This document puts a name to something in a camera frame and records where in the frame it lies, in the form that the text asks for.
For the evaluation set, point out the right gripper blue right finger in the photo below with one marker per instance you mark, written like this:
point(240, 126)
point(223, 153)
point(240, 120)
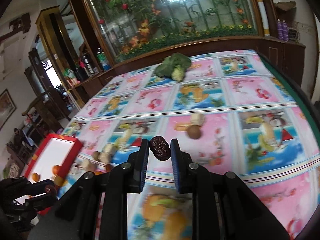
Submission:
point(177, 163)

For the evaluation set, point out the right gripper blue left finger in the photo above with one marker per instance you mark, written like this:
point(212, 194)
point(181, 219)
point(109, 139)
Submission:
point(141, 164)

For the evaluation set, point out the dark red date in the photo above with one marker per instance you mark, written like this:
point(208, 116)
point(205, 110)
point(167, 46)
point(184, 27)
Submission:
point(160, 148)
point(50, 189)

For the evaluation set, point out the brown kiwi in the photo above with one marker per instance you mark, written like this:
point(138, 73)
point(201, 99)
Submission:
point(96, 155)
point(194, 132)

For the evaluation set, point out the beige cake block small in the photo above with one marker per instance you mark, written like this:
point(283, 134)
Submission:
point(105, 157)

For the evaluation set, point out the beige cake cylinder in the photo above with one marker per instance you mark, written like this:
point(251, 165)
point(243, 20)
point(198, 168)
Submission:
point(87, 165)

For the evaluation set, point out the beige round cake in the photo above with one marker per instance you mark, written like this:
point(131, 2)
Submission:
point(109, 149)

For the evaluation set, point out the red white shallow box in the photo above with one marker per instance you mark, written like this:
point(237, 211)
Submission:
point(57, 150)

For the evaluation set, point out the colourful fruit print tablecloth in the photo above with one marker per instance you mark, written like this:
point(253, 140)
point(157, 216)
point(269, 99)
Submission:
point(259, 125)

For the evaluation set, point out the green leafy vegetable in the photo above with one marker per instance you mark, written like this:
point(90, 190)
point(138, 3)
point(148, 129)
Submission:
point(174, 67)

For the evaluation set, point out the dark wooden side cabinet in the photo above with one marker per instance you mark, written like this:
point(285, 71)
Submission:
point(85, 90)

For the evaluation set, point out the wooden chair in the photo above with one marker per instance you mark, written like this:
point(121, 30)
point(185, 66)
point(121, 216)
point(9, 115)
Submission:
point(45, 113)

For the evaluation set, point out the green cap plastic bottle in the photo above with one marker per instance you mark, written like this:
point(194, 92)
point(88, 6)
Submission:
point(103, 59)

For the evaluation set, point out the black thermos flask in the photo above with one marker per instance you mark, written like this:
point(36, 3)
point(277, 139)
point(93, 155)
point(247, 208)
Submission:
point(88, 65)

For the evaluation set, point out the glass cabinet with flower decor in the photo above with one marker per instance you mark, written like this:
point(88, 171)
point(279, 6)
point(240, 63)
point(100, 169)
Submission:
point(130, 28)

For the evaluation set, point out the purple bottles on shelf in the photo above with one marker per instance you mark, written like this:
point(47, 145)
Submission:
point(283, 30)

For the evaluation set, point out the framed wall picture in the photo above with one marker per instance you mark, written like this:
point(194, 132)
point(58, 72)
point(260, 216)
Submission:
point(7, 107)

